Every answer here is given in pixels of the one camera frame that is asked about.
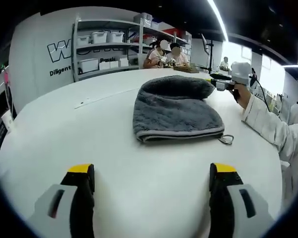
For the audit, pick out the pink hanging cloth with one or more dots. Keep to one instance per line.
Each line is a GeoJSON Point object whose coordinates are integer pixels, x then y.
{"type": "Point", "coordinates": [7, 77]}

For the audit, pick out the grey metal shelving rack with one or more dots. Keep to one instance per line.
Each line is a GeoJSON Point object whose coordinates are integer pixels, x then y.
{"type": "Point", "coordinates": [75, 49]}

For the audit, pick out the white lidded storage bin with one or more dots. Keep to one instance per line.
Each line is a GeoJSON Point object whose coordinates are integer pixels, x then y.
{"type": "Point", "coordinates": [83, 41]}
{"type": "Point", "coordinates": [117, 37]}
{"type": "Point", "coordinates": [100, 37]}

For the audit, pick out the black tripod stand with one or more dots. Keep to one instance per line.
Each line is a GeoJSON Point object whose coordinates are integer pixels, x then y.
{"type": "Point", "coordinates": [210, 57]}

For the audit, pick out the person's right hand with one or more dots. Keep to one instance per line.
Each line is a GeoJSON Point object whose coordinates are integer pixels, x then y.
{"type": "Point", "coordinates": [244, 95]}

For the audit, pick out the large white storage box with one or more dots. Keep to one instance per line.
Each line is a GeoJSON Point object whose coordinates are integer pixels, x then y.
{"type": "Point", "coordinates": [88, 66]}

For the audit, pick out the small white box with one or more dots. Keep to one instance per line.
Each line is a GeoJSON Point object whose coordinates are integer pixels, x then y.
{"type": "Point", "coordinates": [123, 62]}
{"type": "Point", "coordinates": [114, 64]}
{"type": "Point", "coordinates": [104, 66]}

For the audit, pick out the wooden tray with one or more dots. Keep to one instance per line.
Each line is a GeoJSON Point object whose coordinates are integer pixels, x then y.
{"type": "Point", "coordinates": [186, 69]}

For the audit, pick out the grey towel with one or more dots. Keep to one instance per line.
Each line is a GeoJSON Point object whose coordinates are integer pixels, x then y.
{"type": "Point", "coordinates": [173, 109]}

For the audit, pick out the white table socket cover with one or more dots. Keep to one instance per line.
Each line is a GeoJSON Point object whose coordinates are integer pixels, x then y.
{"type": "Point", "coordinates": [89, 101]}

